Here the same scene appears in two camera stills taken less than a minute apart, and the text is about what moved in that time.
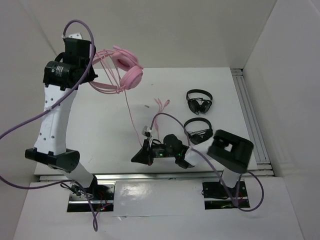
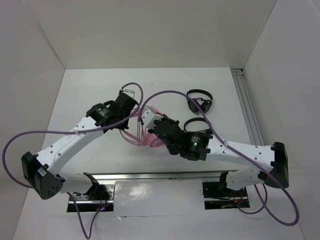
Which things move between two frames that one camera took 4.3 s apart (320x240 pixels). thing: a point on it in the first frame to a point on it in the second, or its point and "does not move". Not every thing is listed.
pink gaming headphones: (130, 71) to (149, 139)
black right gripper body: (160, 151) to (170, 119)
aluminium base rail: (69, 178) does not move
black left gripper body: (91, 76) to (123, 125)
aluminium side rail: (259, 166) does not move
